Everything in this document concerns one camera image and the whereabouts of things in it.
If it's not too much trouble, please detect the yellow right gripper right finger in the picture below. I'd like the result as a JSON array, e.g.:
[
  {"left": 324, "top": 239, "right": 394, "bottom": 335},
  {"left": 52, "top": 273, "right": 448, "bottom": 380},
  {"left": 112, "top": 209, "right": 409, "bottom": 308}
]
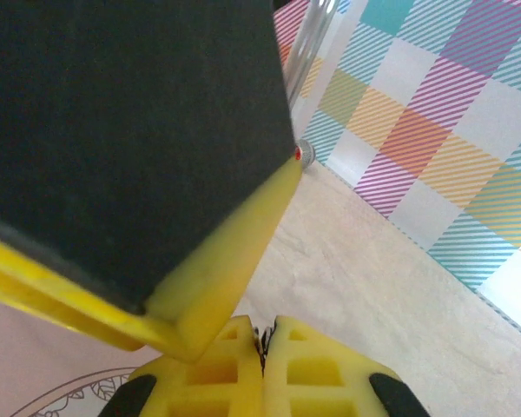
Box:
[{"left": 262, "top": 314, "right": 399, "bottom": 417}]

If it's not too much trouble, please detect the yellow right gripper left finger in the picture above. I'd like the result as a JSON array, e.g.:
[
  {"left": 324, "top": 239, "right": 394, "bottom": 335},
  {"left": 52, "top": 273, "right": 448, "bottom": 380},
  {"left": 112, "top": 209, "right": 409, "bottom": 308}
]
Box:
[{"left": 129, "top": 314, "right": 265, "bottom": 417}]

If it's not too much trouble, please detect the pink cartoon print box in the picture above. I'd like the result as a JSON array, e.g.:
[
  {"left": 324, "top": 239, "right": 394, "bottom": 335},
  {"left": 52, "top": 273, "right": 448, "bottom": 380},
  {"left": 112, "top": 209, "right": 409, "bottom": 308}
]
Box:
[{"left": 0, "top": 295, "right": 162, "bottom": 417}]

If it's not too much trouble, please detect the small silver round knob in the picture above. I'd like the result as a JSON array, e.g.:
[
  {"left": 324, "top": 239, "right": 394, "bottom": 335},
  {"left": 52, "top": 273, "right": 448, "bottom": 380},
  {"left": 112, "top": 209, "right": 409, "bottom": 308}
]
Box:
[{"left": 293, "top": 138, "right": 316, "bottom": 169}]

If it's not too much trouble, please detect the clear plastic rod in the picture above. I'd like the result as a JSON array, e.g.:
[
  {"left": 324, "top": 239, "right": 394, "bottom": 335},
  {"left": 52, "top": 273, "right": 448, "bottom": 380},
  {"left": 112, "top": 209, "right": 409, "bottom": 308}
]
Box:
[{"left": 285, "top": 0, "right": 344, "bottom": 109}]

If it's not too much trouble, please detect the pastel checkered cloth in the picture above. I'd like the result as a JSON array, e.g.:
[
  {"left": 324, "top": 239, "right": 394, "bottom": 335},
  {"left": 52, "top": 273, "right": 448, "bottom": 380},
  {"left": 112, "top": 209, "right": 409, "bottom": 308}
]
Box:
[{"left": 272, "top": 0, "right": 521, "bottom": 347}]

